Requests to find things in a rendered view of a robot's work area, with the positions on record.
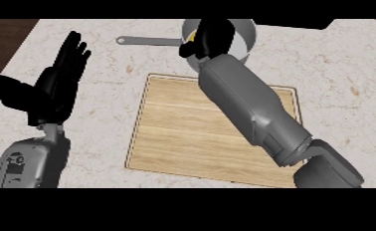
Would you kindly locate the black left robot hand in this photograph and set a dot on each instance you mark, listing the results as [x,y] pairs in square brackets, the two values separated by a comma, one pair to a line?
[55,89]

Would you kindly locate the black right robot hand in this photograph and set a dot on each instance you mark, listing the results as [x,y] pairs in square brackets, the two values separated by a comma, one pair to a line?
[212,39]

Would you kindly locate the yellow lemon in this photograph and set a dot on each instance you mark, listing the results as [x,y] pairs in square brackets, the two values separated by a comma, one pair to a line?
[192,36]

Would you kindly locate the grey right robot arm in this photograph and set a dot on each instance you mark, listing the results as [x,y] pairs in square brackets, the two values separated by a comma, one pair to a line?
[254,109]

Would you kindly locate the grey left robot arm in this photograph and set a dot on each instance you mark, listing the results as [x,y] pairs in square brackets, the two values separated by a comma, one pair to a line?
[34,162]

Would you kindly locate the pale wooden tray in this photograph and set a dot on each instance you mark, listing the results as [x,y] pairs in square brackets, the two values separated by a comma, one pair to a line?
[195,132]

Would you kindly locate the black appliance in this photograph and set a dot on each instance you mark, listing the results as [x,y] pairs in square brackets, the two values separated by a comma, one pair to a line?
[293,23]

